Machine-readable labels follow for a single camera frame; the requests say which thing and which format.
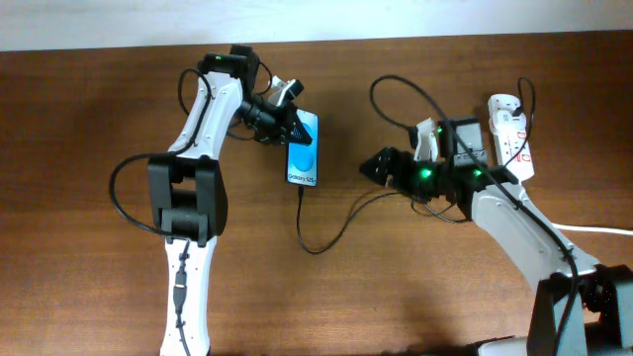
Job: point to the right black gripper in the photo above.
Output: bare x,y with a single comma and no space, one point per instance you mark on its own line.
402,176

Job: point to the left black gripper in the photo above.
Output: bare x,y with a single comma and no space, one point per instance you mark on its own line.
282,129

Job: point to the blue screen smartphone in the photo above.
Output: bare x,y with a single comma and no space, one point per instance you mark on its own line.
301,168

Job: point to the white power strip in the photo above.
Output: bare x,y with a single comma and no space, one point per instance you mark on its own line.
512,149

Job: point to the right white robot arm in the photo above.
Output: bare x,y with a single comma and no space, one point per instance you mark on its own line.
582,307

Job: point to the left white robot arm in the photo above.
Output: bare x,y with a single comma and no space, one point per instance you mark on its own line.
187,190

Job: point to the white charger plug adapter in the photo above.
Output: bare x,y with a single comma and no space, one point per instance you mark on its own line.
506,120

